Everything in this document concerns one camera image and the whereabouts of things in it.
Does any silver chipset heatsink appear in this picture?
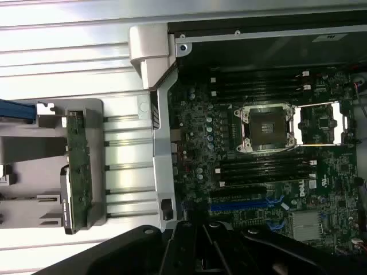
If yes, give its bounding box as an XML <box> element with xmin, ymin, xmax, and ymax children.
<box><xmin>291</xmin><ymin>210</ymin><xmax>323</xmax><ymax>243</ymax></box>

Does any black expansion slot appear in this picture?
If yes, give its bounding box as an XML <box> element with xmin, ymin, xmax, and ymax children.
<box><xmin>210</xmin><ymin>186</ymin><xmax>267</xmax><ymax>199</ymax></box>

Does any black RAM slot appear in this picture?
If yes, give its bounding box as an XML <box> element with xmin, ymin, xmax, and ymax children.
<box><xmin>219</xmin><ymin>164</ymin><xmax>316</xmax><ymax>172</ymax></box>
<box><xmin>210</xmin><ymin>76</ymin><xmax>304</xmax><ymax>84</ymax></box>
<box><xmin>219</xmin><ymin>170</ymin><xmax>316</xmax><ymax>178</ymax></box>
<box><xmin>210</xmin><ymin>68</ymin><xmax>304</xmax><ymax>77</ymax></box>
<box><xmin>210</xmin><ymin>89</ymin><xmax>304</xmax><ymax>99</ymax></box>
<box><xmin>219</xmin><ymin>157</ymin><xmax>316</xmax><ymax>166</ymax></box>
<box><xmin>210</xmin><ymin>82</ymin><xmax>304</xmax><ymax>91</ymax></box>

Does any green motherboard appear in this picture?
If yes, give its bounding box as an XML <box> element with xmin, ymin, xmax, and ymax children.
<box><xmin>169</xmin><ymin>67</ymin><xmax>361</xmax><ymax>256</ymax></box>

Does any grey parts rack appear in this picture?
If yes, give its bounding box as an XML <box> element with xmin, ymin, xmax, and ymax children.
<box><xmin>0</xmin><ymin>98</ymin><xmax>106</xmax><ymax>234</ymax></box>

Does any CPU socket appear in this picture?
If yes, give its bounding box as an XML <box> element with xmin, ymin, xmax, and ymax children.
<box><xmin>235</xmin><ymin>104</ymin><xmax>298</xmax><ymax>154</ymax></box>

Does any silver socket cover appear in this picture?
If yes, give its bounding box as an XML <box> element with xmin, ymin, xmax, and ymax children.
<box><xmin>295</xmin><ymin>101</ymin><xmax>349</xmax><ymax>147</ymax></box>

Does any hard disk drive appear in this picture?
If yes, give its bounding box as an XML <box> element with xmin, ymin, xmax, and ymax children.
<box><xmin>0</xmin><ymin>99</ymin><xmax>38</xmax><ymax>125</ymax></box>

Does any open black PC case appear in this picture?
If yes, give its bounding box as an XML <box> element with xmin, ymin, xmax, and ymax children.
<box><xmin>149</xmin><ymin>11</ymin><xmax>367</xmax><ymax>272</ymax></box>

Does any beige corner bracket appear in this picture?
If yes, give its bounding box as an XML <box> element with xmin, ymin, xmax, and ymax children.
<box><xmin>128</xmin><ymin>24</ymin><xmax>177</xmax><ymax>90</ymax></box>

